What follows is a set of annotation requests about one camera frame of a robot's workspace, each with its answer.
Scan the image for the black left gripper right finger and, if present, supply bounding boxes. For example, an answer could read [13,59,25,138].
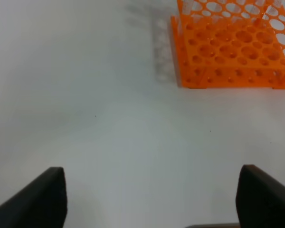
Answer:
[236,165,285,228]

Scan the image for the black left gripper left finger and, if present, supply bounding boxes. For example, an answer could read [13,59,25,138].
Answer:
[0,167,67,228]

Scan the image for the orange test tube rack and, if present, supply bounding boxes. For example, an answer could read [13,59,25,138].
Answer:
[171,0,285,89]

